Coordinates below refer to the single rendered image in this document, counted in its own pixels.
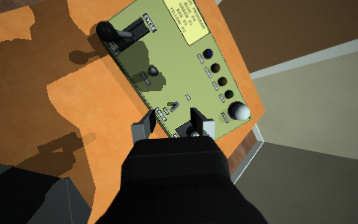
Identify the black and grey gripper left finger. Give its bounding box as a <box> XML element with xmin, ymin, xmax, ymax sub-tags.
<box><xmin>131</xmin><ymin>109</ymin><xmax>156</xmax><ymax>146</ymax></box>

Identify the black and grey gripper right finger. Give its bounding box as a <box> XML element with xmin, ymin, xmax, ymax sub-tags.
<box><xmin>190</xmin><ymin>107</ymin><xmax>215</xmax><ymax>140</ymax></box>

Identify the green control panel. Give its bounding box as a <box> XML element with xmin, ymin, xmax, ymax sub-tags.
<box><xmin>96</xmin><ymin>0</ymin><xmax>253</xmax><ymax>141</ymax></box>

